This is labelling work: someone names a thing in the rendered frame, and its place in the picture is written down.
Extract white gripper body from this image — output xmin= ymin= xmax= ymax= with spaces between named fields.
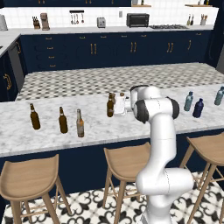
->
xmin=113 ymin=95 xmax=128 ymax=117

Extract grey brown glass bottle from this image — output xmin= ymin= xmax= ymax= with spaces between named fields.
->
xmin=75 ymin=108 xmax=86 ymax=138

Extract wooden bar stool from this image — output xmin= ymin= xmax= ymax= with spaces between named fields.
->
xmin=178 ymin=131 xmax=224 ymax=224
xmin=0 ymin=153 xmax=73 ymax=224
xmin=101 ymin=141 xmax=152 ymax=224

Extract dark blue base cupboards run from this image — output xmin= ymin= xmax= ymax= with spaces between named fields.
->
xmin=18 ymin=30 xmax=214 ymax=74

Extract teal plastic bottle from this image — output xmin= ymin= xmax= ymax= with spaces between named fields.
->
xmin=213 ymin=86 xmax=224 ymax=107
xmin=183 ymin=90 xmax=194 ymax=113

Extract dark blue island cabinet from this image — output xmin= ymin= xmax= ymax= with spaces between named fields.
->
xmin=0 ymin=128 xmax=224 ymax=211

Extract dark blue plastic bottle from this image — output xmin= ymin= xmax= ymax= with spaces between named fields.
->
xmin=192 ymin=97 xmax=205 ymax=119

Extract silver toaster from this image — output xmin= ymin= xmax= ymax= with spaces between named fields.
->
xmin=96 ymin=17 xmax=107 ymax=29

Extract black toaster oven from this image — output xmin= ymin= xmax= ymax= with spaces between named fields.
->
xmin=125 ymin=12 xmax=151 ymax=29

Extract black gas hob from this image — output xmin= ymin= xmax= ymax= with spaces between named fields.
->
xmin=149 ymin=24 xmax=190 ymax=31

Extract grey dishwasher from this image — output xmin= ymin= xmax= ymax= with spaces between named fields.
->
xmin=7 ymin=43 xmax=26 ymax=93

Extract brown coffee machine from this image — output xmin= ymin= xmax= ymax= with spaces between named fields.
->
xmin=39 ymin=12 xmax=51 ymax=32

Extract dark blue upper cupboards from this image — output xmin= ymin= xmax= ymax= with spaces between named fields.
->
xmin=3 ymin=0 xmax=132 ymax=8

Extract dark blue side cupboard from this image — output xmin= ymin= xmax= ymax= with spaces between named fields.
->
xmin=0 ymin=52 xmax=19 ymax=103

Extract knife block with knives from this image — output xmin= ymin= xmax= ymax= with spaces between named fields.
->
xmin=31 ymin=16 xmax=41 ymax=30

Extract utensil pot with tools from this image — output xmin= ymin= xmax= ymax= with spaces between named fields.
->
xmin=199 ymin=13 xmax=208 ymax=26

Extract dark fridge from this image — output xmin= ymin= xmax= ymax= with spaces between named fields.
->
xmin=209 ymin=0 xmax=224 ymax=75

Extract grey canister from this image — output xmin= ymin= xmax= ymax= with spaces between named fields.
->
xmin=0 ymin=13 xmax=9 ymax=32

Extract black utensil rail with tools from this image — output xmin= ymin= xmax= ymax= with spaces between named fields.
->
xmin=68 ymin=10 xmax=86 ymax=25

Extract wooden wall shelf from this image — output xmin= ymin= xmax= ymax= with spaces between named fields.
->
xmin=184 ymin=3 xmax=214 ymax=8
xmin=130 ymin=3 xmax=152 ymax=8

